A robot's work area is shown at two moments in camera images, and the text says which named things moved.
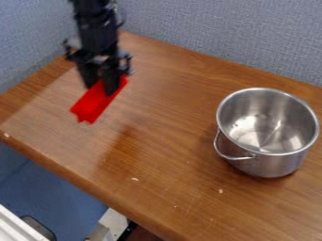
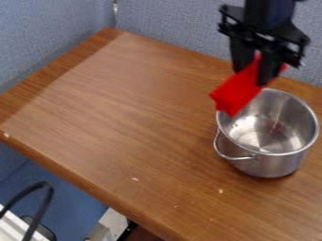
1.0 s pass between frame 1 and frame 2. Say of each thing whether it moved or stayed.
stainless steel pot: stayed
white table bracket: stayed
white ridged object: stayed
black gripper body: moved
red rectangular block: moved
